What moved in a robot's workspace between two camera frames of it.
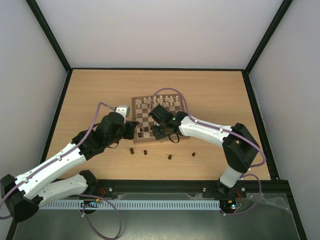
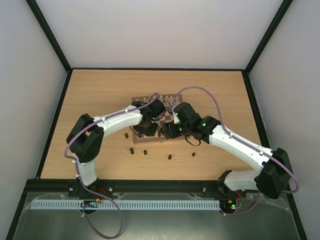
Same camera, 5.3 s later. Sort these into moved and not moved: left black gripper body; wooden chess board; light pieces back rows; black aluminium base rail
Moved: left black gripper body
Not moved: black aluminium base rail; light pieces back rows; wooden chess board
